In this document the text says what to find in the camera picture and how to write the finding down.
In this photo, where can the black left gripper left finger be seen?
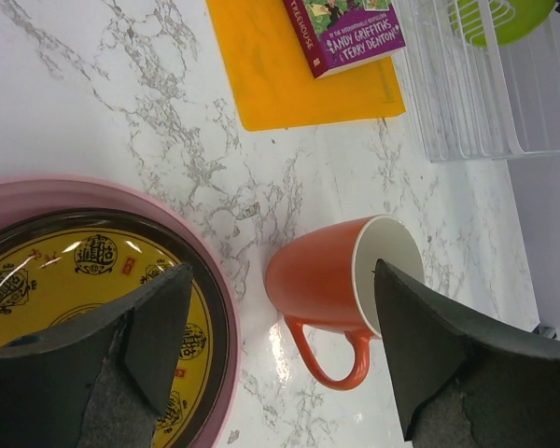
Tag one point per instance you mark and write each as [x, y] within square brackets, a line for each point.
[101, 379]

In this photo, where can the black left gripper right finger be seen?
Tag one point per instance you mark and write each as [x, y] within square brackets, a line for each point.
[461, 378]

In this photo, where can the yellow brown patterned plate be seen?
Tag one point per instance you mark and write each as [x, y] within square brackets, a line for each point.
[61, 265]

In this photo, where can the pink plate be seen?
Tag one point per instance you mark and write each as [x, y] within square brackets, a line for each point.
[21, 199]

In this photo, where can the lime green plate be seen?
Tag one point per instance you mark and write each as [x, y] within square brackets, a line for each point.
[512, 20]

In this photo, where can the orange ceramic mug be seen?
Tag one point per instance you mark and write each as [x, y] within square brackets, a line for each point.
[325, 280]

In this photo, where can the orange cutting mat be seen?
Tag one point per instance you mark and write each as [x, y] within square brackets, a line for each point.
[272, 84]

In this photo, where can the purple treehouse book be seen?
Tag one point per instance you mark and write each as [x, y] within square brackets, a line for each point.
[339, 35]

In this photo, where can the white wire dish rack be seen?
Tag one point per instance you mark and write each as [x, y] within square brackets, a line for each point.
[492, 102]

